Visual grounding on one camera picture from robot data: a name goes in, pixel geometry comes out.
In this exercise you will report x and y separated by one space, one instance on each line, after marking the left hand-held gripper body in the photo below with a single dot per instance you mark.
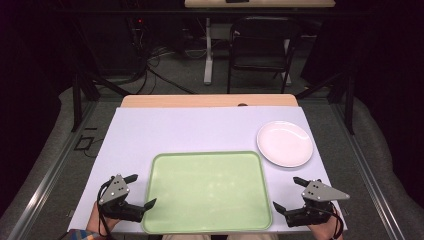
115 195

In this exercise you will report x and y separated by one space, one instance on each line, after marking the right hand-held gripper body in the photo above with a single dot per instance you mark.
318 193

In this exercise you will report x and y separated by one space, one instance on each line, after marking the person's left hand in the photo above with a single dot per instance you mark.
95 221

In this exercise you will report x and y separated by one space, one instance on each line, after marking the person's right hand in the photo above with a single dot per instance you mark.
325 231

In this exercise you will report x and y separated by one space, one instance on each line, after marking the white round plate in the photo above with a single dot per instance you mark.
285 143

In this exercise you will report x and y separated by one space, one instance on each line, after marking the light green tray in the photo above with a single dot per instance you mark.
206 190

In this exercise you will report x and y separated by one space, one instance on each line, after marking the pale lilac table sheet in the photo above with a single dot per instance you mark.
186 130

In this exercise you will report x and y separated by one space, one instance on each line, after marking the black metal stand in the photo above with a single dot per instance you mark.
77 100
349 103

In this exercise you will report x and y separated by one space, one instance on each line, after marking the wooden table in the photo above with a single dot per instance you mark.
200 100

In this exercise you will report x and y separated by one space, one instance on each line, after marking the black chair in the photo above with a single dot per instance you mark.
263 36

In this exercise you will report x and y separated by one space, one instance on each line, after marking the black device with red light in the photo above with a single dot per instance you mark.
138 25

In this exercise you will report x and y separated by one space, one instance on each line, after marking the white-legged wooden desk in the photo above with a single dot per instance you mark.
266 4

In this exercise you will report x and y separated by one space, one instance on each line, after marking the dark flat device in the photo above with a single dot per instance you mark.
237 1

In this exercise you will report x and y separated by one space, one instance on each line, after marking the aluminium floor rail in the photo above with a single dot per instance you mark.
50 181
366 173

